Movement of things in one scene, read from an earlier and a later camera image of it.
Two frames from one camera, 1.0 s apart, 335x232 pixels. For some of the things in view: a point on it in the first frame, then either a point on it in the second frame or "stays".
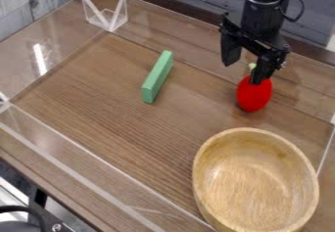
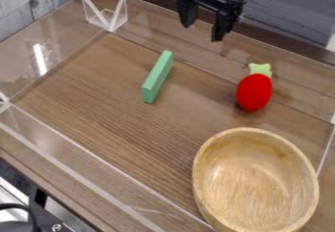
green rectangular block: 155,80 stays
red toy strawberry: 253,95 stays
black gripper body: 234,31 → 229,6
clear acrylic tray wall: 119,201 stays
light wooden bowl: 255,181 stays
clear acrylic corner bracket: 105,19 stays
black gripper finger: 231,50 → 189,10
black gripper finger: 263,70 → 225,20
